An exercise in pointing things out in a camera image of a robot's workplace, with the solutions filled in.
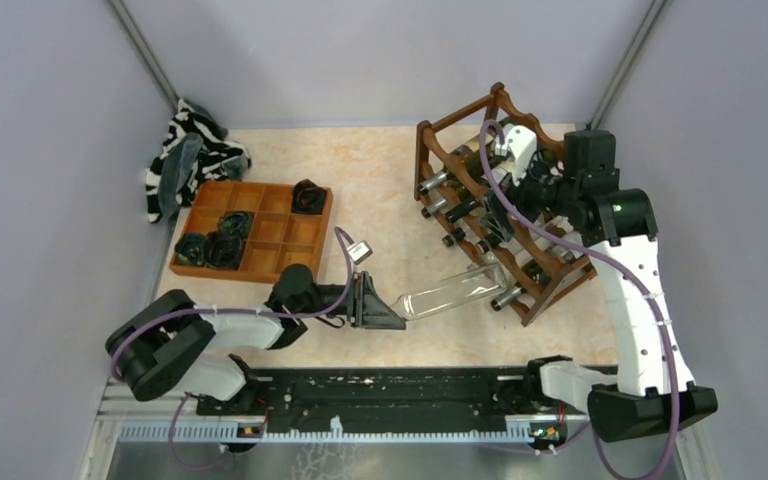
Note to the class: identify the zebra striped cloth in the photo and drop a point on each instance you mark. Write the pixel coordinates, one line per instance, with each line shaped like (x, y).
(219, 159)

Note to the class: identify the brown wooden wine rack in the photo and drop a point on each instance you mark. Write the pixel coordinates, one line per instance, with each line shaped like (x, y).
(494, 197)

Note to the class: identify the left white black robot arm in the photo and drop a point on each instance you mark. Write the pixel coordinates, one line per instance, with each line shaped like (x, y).
(175, 343)

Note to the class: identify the black rolled sock top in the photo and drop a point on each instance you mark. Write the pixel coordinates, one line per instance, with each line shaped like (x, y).
(308, 198)

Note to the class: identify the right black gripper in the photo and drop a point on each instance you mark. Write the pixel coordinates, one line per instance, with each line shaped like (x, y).
(497, 219)

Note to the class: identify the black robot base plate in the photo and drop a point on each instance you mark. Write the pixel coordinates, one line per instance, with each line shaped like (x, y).
(456, 400)

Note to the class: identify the dark rolled sock front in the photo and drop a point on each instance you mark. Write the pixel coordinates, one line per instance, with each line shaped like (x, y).
(223, 251)

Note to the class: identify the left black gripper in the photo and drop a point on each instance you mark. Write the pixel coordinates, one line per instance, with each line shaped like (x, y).
(366, 309)

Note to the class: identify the orange wooden compartment tray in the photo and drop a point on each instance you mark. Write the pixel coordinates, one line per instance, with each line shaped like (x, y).
(278, 238)

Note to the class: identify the dark green wine bottle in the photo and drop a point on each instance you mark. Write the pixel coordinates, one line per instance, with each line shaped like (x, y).
(469, 149)

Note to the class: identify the clear square spirit bottle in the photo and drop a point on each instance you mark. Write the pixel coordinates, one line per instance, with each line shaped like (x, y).
(494, 238)

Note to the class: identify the clear glass bottle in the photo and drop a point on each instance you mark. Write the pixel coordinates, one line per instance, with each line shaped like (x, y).
(476, 283)

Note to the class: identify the grey cable comb strip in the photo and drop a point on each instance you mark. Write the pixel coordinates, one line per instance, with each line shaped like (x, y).
(231, 432)

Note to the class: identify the grey blue cloth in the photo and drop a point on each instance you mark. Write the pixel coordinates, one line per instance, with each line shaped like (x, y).
(175, 172)

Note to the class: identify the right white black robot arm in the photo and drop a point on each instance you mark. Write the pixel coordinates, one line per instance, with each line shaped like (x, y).
(618, 234)

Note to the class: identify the dark wine bottle black cap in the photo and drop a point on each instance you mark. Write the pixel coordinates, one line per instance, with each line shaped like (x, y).
(465, 209)

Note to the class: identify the dark rolled sock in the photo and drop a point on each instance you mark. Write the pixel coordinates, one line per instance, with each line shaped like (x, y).
(223, 251)
(236, 223)

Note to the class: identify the teal rolled sock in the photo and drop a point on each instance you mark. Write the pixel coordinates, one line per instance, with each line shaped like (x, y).
(188, 250)

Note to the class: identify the green wine bottle silver neck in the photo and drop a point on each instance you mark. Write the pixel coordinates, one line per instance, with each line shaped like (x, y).
(437, 206)

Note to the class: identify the dark rolled sock middle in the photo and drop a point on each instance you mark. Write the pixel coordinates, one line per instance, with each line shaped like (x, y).
(236, 223)

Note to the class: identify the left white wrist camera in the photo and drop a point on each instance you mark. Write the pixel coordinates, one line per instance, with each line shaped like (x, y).
(359, 251)

